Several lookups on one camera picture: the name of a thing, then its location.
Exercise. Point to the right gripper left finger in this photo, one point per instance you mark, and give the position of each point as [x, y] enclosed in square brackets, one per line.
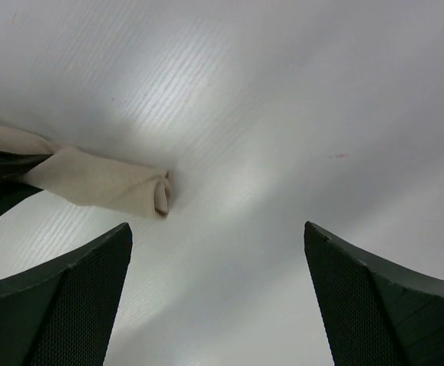
[62, 312]

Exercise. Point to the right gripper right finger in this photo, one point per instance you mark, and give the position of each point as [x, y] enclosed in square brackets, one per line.
[375, 312]

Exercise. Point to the beige cloth napkin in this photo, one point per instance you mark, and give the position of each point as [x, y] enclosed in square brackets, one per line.
[87, 180]

